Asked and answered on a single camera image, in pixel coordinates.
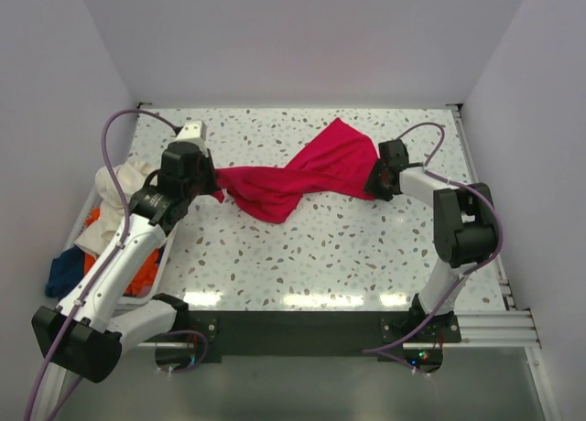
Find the magenta t shirt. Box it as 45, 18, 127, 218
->
213, 118, 378, 224

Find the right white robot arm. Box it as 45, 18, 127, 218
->
364, 139, 503, 349

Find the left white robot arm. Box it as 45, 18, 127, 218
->
32, 139, 219, 383

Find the cream t shirt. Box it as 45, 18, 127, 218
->
74, 160, 155, 257

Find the orange t shirt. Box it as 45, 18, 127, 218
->
83, 208, 163, 297

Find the white laundry basket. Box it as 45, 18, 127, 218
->
64, 189, 179, 314

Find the blue t shirt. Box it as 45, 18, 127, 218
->
44, 246, 87, 300

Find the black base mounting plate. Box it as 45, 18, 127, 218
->
153, 308, 461, 365

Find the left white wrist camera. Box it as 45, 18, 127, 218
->
175, 120, 208, 156

